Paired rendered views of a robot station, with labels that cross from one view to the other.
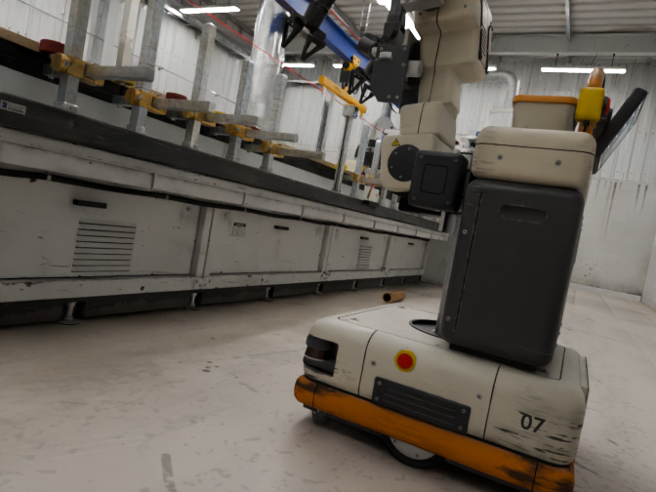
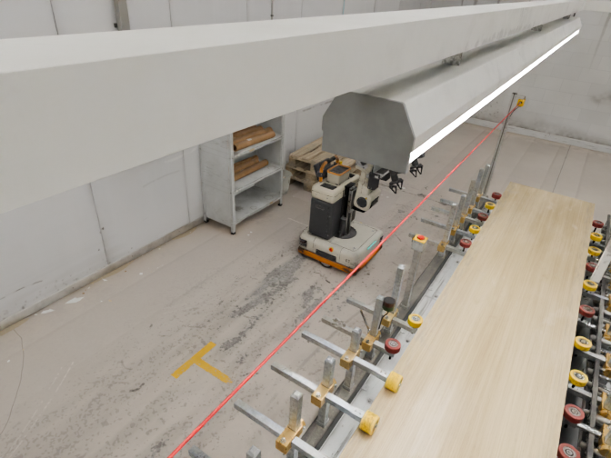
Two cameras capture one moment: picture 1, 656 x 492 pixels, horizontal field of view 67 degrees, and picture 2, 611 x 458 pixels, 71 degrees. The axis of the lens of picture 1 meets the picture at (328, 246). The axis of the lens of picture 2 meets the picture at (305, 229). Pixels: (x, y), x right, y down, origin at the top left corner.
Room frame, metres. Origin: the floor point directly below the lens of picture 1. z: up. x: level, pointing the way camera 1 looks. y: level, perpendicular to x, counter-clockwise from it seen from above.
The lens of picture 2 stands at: (5.11, -0.48, 2.50)
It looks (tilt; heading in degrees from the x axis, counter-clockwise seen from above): 31 degrees down; 185
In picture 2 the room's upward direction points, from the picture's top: 4 degrees clockwise
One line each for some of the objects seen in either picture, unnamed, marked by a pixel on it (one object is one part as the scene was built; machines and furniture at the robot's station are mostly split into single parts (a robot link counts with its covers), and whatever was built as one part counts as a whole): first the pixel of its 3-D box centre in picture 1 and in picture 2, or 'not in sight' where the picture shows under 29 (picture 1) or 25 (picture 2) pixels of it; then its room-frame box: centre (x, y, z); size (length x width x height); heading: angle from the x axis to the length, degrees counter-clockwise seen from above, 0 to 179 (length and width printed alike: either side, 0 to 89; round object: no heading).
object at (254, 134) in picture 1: (252, 134); (447, 228); (2.07, 0.39, 0.83); 0.43 x 0.03 x 0.04; 63
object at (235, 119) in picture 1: (212, 118); (456, 215); (1.85, 0.51, 0.83); 0.43 x 0.03 x 0.04; 63
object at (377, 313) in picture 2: (373, 175); (374, 331); (3.40, -0.22, 0.89); 0.04 x 0.04 x 0.48; 63
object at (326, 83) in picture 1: (345, 96); not in sight; (8.45, 0.16, 2.65); 1.71 x 0.09 x 0.32; 153
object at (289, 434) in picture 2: not in sight; (290, 434); (4.09, -0.57, 0.95); 0.14 x 0.06 x 0.05; 153
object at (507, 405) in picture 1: (450, 374); (341, 241); (1.38, -0.41, 0.16); 0.67 x 0.64 x 0.25; 63
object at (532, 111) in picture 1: (543, 129); (338, 174); (1.33, -0.51, 0.87); 0.23 x 0.15 x 0.11; 153
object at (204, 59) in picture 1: (199, 89); (466, 205); (1.84, 0.57, 0.92); 0.04 x 0.04 x 0.48; 63
